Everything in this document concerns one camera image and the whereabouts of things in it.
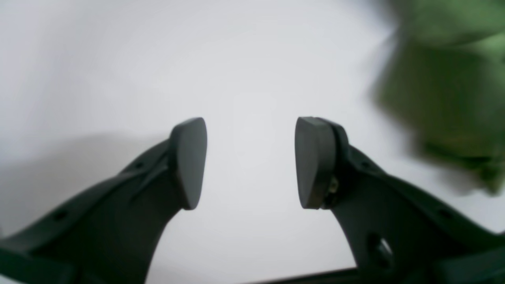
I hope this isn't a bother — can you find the olive green T-shirt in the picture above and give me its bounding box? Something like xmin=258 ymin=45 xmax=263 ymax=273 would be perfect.
xmin=377 ymin=0 xmax=505 ymax=195

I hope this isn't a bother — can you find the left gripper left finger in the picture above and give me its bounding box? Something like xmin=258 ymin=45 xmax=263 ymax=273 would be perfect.
xmin=1 ymin=118 xmax=207 ymax=284

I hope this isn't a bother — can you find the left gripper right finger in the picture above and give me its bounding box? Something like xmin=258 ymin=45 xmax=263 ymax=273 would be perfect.
xmin=295 ymin=117 xmax=504 ymax=284

